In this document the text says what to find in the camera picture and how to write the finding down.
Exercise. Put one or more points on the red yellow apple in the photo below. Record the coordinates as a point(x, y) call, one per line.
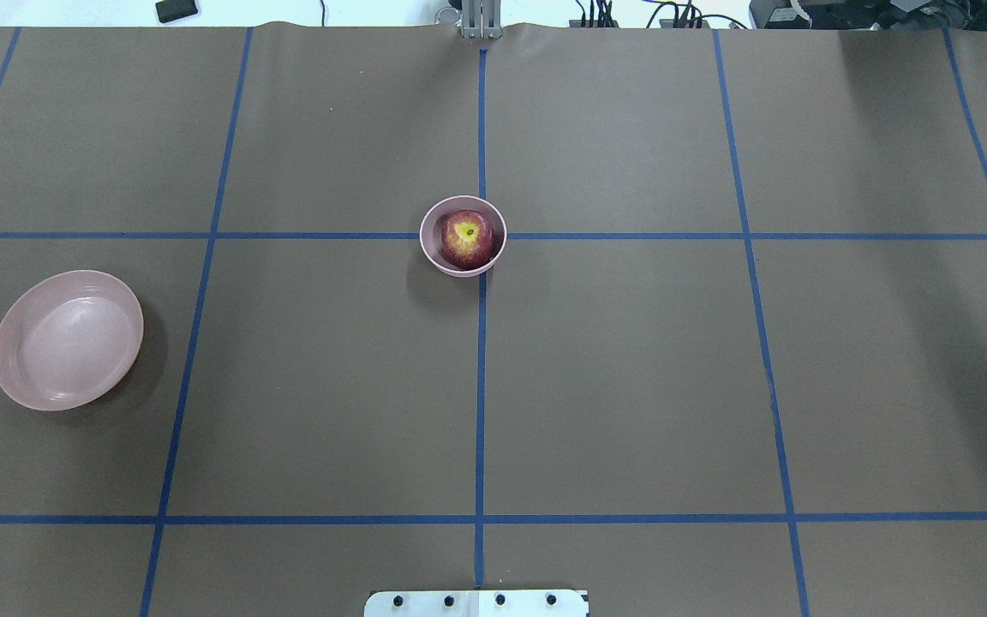
point(467, 239)

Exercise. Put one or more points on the pink bowl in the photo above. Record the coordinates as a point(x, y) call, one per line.
point(430, 237)

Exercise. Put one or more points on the pink plate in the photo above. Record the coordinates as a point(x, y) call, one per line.
point(69, 340)

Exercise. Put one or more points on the small black puck device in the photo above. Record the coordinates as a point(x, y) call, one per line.
point(168, 11)

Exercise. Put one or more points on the aluminium frame post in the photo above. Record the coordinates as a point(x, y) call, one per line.
point(480, 19)

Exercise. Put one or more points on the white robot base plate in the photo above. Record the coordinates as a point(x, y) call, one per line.
point(526, 602)

